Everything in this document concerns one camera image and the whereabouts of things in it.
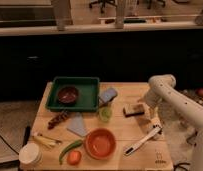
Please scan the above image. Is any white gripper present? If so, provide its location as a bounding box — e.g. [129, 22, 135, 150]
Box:
[143, 90, 160, 120]

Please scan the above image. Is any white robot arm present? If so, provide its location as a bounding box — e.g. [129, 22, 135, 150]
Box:
[143, 74, 203, 171]

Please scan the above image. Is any wooden whiteboard eraser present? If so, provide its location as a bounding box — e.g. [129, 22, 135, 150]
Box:
[123, 104, 145, 117]

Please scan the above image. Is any orange red bowl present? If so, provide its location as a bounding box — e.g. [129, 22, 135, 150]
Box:
[84, 128, 116, 160]

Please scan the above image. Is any dark red small bowl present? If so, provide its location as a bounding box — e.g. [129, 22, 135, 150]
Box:
[57, 86, 79, 105]

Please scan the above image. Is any green small cup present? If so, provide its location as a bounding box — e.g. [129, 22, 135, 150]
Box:
[98, 106, 112, 122]

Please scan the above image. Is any blue grey sponge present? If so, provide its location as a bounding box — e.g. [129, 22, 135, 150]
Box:
[99, 87, 118, 103]

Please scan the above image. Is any grey triangular cloth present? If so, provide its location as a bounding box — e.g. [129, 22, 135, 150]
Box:
[67, 113, 87, 137]

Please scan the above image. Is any green toy pepper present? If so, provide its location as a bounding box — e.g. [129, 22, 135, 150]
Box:
[59, 139, 83, 165]

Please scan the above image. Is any green plastic tray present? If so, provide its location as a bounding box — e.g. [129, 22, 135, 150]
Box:
[46, 76, 100, 112]

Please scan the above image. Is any orange toy fruit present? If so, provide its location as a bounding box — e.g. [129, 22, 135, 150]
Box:
[67, 150, 82, 165]

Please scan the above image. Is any brown toy sausage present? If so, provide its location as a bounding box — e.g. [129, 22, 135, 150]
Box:
[48, 111, 69, 130]

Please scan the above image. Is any black office chair base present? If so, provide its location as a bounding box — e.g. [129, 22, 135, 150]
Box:
[89, 0, 117, 13]

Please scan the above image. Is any black floor cable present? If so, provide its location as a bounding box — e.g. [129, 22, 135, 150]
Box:
[0, 129, 20, 156]

